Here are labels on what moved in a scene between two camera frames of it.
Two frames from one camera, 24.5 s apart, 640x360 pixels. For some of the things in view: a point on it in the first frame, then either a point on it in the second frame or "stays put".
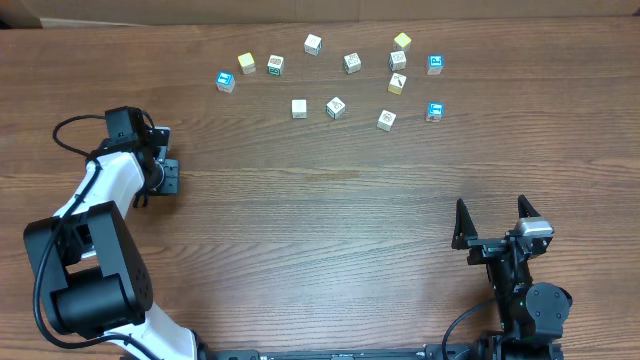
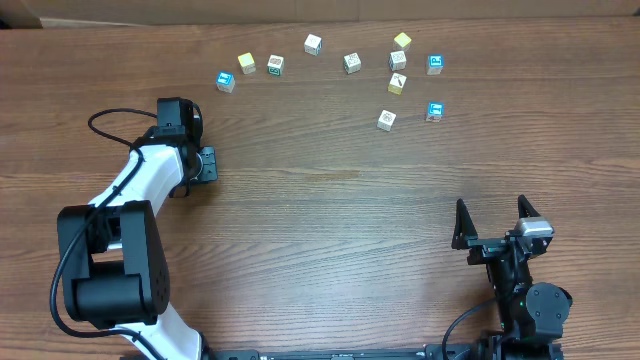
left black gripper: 169,182 → 209,169
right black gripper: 484,248 stays put
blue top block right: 435,111 stays put
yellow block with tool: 397,84 stays put
